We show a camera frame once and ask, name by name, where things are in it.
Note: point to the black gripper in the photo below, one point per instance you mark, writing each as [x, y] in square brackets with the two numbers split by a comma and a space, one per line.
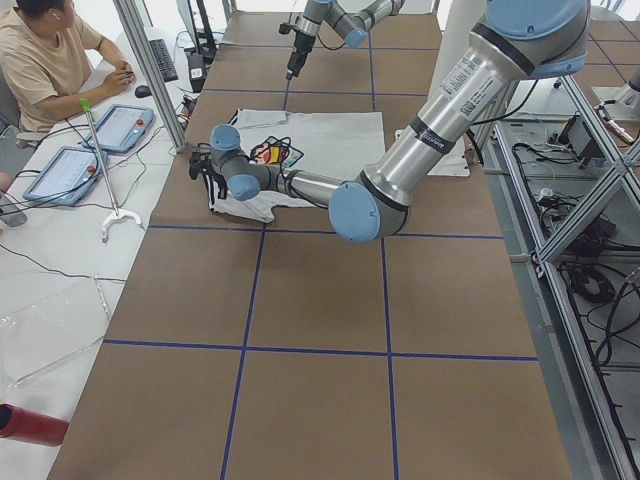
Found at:
[298, 45]
[205, 169]

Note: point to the grey cartoon print t-shirt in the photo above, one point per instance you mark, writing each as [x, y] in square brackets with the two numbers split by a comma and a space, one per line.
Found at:
[336, 145]

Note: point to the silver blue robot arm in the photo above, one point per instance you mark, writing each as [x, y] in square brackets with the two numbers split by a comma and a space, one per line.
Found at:
[351, 28]
[511, 41]

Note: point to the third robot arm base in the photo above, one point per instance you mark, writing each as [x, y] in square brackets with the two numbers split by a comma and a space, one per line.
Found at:
[619, 103]

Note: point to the blue teach pendant far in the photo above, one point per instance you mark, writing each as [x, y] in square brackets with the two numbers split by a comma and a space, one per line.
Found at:
[121, 127]

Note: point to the blue teach pendant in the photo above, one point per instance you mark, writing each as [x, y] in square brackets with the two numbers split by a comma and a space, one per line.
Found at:
[67, 177]
[121, 127]

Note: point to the black computer mouse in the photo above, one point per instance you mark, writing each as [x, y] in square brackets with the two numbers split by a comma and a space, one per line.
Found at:
[142, 91]

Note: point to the black keyboard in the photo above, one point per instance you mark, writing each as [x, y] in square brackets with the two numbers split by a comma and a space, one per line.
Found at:
[163, 60]

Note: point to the metal grabber stick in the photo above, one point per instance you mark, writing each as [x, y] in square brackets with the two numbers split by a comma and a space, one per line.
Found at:
[117, 213]

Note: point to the blue teach pendant near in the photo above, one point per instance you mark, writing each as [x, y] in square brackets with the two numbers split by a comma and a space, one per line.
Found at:
[67, 177]

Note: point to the seated person beige shirt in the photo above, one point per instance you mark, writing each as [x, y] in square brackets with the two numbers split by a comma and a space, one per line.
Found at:
[45, 65]

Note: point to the clear plastic sheet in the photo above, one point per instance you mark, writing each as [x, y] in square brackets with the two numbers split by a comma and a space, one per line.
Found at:
[51, 332]

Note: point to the grey power box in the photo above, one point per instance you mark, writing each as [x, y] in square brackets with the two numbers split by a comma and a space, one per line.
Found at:
[578, 138]

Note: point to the red bottle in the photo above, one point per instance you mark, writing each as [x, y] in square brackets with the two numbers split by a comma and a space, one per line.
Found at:
[28, 426]

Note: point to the aluminium frame post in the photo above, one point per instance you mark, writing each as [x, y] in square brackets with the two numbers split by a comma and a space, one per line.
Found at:
[136, 35]

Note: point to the aluminium frame rack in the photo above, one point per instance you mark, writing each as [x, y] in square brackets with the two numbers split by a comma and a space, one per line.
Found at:
[572, 231]

